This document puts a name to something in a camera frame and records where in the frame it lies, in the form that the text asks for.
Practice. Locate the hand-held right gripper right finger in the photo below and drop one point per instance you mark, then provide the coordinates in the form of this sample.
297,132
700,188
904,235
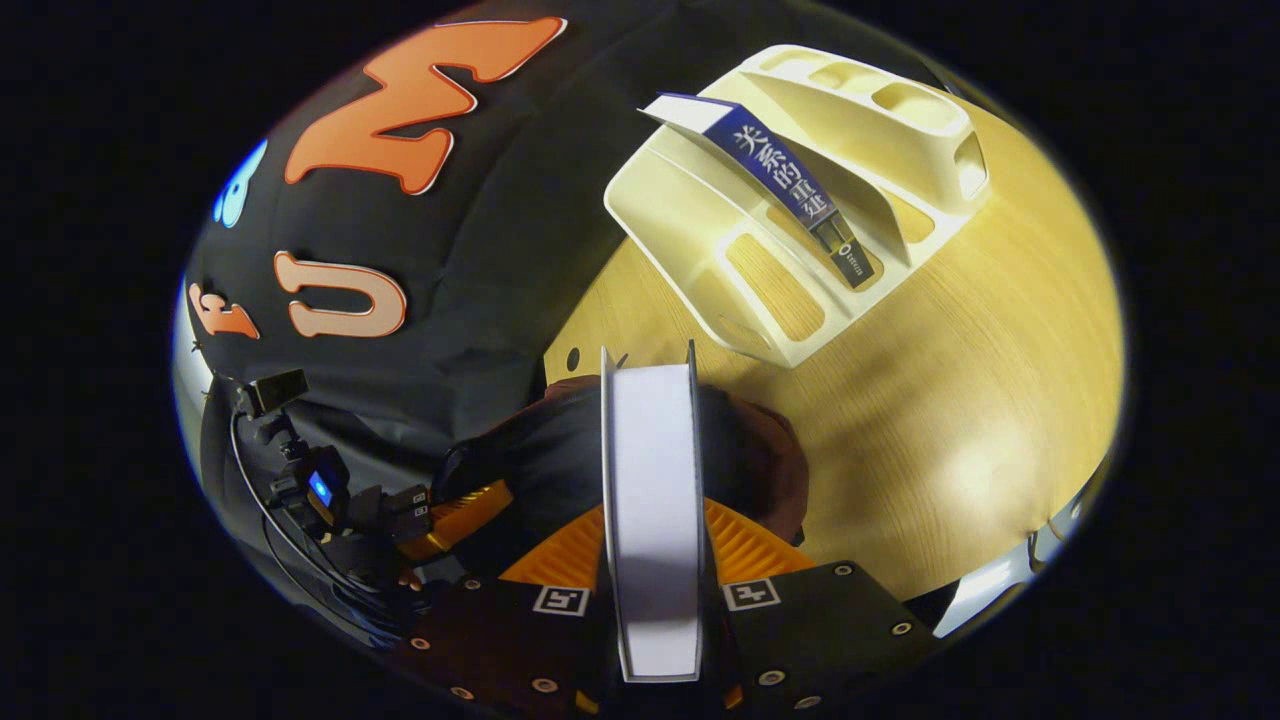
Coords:
820,630

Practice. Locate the blue spine book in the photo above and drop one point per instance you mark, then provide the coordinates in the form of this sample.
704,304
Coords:
780,170

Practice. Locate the black white spine book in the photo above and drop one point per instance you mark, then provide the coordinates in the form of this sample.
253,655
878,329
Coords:
655,500

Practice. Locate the white plastic bookshelf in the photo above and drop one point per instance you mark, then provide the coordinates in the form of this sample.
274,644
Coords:
660,190

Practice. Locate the black backdrop cloth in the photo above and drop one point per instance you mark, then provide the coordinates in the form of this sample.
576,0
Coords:
520,230

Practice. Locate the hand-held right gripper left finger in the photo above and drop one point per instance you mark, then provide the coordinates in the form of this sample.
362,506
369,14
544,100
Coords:
500,640

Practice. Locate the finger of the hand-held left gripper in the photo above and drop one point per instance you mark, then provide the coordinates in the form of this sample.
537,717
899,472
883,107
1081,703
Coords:
470,515

